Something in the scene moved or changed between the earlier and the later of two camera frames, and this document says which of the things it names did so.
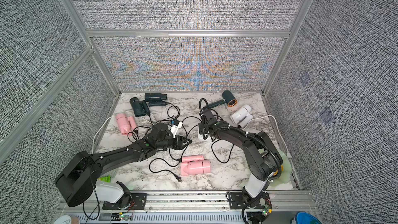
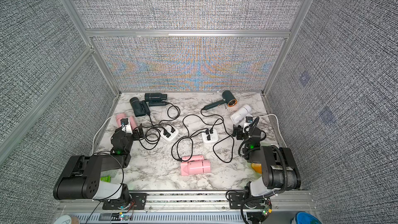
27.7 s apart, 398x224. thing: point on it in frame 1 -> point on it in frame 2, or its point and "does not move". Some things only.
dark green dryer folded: x=139 y=107 does not move
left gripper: x=179 y=146 -> x=135 y=134
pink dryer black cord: x=172 y=172 -> x=178 y=143
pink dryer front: x=194 y=164 does not move
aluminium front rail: x=281 y=202 does not move
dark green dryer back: x=156 y=99 does not move
